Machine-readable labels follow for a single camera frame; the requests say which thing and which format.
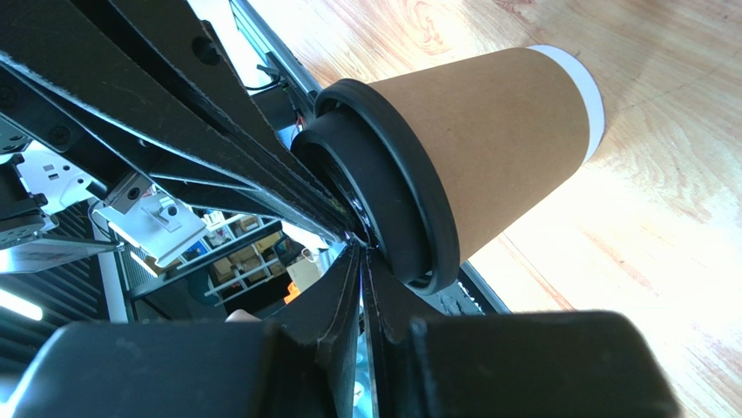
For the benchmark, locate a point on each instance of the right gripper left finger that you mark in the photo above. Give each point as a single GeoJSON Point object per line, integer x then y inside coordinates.
{"type": "Point", "coordinates": [307, 350]}

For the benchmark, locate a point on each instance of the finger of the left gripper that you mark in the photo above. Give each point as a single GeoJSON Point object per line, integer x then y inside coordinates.
{"type": "Point", "coordinates": [212, 150]}
{"type": "Point", "coordinates": [146, 31]}

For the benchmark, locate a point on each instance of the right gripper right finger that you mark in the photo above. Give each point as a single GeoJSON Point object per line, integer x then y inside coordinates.
{"type": "Point", "coordinates": [406, 351]}

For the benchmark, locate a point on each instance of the single black cup lid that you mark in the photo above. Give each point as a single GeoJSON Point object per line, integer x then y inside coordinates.
{"type": "Point", "coordinates": [362, 149]}

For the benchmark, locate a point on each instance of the single brown paper cup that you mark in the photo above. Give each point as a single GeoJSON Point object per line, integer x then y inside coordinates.
{"type": "Point", "coordinates": [503, 130]}

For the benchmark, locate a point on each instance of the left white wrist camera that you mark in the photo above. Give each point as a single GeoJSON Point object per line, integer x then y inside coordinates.
{"type": "Point", "coordinates": [152, 221]}

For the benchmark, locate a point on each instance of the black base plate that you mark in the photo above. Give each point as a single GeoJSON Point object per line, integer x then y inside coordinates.
{"type": "Point", "coordinates": [470, 294]}

